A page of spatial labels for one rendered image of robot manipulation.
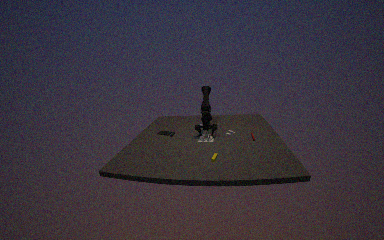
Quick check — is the yellow flat bar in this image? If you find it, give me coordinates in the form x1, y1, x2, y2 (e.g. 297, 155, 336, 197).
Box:
211, 153, 218, 162

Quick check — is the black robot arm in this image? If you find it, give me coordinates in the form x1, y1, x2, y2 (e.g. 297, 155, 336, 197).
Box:
201, 86, 212, 131

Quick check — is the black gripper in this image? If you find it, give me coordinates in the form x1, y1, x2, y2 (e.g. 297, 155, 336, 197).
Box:
195, 124, 218, 137

